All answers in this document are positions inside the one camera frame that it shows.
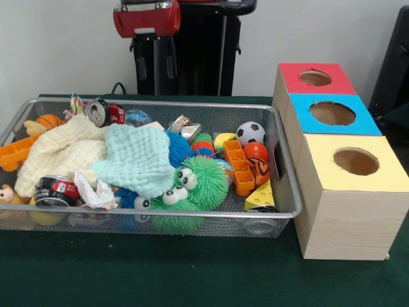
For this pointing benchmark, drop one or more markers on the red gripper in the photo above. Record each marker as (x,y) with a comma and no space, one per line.
(147,21)

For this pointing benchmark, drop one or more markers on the mint green muslin cloth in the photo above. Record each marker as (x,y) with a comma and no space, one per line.
(137,160)

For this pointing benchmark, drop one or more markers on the shallow clear mesh bin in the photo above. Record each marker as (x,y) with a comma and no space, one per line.
(289,185)

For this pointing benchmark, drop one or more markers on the wooden box with three holes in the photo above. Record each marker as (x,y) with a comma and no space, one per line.
(345,224)

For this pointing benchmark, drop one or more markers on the small soccer ball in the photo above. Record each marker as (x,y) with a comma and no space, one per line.
(251,133)

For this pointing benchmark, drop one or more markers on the large green spiky ball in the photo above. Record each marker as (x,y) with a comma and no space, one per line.
(208,176)

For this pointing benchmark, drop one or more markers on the cream muslin cloth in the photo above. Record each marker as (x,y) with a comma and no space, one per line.
(57,150)

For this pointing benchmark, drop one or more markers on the orange toy block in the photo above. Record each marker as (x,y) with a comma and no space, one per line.
(239,166)

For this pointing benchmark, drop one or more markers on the small red ball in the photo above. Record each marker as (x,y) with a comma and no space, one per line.
(257,151)

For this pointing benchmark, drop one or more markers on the small green spiky ball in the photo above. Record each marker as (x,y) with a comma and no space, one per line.
(171,217)

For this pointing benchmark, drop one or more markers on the red and black soda can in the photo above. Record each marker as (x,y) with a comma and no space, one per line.
(61,190)

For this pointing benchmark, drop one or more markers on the yellow cheese wedge toy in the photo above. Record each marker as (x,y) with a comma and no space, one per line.
(261,197)

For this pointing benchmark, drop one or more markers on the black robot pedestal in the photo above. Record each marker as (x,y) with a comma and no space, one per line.
(201,57)

